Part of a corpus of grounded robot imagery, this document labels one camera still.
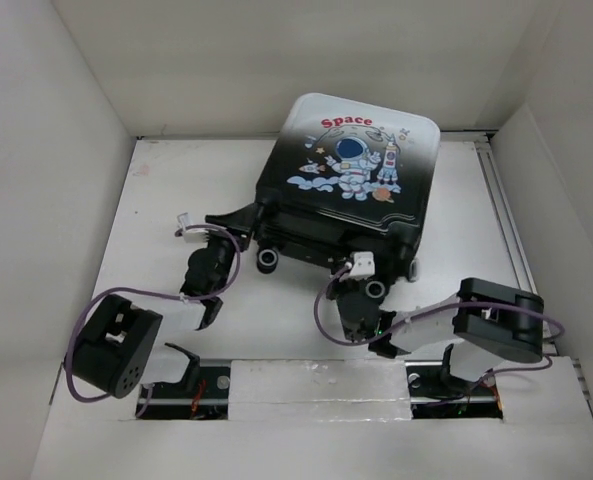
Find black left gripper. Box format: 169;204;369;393
203;205;259;294

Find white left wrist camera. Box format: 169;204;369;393
174;212;209;244

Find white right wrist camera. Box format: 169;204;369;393
344;251;376;281

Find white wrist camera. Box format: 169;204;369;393
344;251;376;281
174;212;209;244

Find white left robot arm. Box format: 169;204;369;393
64;203;265;404

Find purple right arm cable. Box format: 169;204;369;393
314;263;567;407

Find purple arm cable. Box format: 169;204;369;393
63;227;242;419
314;263;567;407

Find black white astronaut suitcase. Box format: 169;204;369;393
254;93;441;302

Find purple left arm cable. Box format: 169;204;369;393
63;227;242;419

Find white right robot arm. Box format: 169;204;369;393
316;271;563;402

